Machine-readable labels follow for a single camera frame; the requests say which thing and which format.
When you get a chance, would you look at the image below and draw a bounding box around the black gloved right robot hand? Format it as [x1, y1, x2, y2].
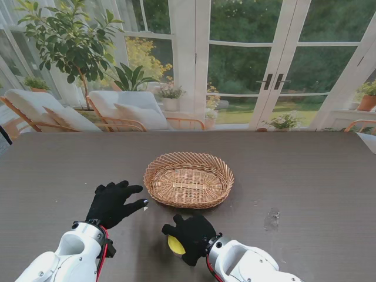
[161, 213, 220, 267]

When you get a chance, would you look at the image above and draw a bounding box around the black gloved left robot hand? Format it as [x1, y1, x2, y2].
[85, 180, 149, 230]

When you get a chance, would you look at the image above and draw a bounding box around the yellow culture dish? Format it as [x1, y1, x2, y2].
[167, 234, 186, 259]

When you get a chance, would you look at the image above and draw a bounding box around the oval wicker basket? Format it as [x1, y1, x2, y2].
[143, 151, 235, 210]

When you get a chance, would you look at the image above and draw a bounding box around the clear plastic scrap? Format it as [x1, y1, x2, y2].
[263, 207, 281, 232]

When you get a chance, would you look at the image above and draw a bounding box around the printed conservatory backdrop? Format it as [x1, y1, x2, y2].
[0, 0, 376, 133]

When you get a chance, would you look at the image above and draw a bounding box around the white paper sheet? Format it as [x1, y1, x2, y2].
[355, 132, 376, 155]

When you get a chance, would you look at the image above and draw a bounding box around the red cable on right arm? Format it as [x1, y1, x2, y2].
[205, 252, 223, 282]

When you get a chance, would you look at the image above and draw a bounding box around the red cable on arm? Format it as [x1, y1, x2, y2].
[205, 252, 223, 282]
[95, 224, 110, 282]

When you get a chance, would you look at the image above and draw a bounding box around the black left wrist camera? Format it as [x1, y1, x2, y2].
[103, 238, 118, 259]

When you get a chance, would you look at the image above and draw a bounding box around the red cable on left arm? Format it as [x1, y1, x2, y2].
[95, 224, 110, 282]

